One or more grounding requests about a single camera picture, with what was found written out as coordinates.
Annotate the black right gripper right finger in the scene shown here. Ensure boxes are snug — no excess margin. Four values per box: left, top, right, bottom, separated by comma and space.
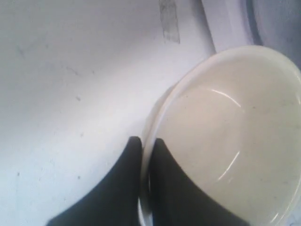
149, 139, 249, 226

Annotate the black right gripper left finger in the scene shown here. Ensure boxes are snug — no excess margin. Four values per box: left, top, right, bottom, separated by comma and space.
48, 137, 142, 226

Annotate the cream ceramic bowl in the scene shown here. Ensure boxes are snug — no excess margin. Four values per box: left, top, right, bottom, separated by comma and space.
140, 46, 301, 226

